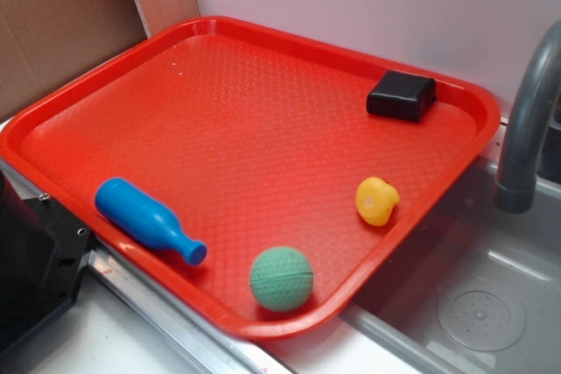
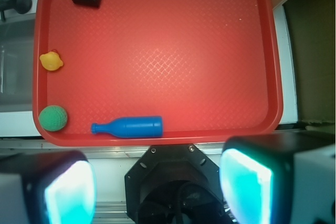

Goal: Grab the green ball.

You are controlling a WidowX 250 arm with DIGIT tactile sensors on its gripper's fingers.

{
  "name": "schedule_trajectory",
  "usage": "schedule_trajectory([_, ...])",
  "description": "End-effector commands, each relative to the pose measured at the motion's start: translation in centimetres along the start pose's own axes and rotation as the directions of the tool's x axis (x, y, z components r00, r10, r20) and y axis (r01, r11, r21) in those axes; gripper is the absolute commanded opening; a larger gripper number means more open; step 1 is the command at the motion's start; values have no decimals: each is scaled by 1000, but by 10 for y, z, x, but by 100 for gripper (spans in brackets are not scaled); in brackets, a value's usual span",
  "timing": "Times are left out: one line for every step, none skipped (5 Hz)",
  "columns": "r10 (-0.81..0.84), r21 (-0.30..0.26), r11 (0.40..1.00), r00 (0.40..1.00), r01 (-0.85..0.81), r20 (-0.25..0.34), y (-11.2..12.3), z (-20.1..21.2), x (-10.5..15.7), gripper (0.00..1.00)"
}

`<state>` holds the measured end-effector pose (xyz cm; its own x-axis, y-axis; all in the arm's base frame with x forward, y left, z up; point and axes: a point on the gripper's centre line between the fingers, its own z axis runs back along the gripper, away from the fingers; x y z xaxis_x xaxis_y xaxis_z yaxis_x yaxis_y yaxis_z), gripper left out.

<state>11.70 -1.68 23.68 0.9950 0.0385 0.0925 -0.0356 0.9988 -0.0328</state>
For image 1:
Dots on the green dimpled ball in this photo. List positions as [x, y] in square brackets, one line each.
[281, 279]

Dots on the brown cardboard panel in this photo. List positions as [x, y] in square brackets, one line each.
[47, 43]

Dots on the grey toy faucet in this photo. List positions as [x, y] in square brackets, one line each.
[531, 146]

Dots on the black rectangular block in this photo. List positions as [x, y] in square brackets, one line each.
[402, 96]

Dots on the grey plastic sink basin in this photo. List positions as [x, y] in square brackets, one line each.
[472, 289]

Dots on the red plastic tray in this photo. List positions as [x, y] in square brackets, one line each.
[255, 139]

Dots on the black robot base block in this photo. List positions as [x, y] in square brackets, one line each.
[44, 249]

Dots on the blue plastic toy bottle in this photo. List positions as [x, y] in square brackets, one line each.
[146, 220]

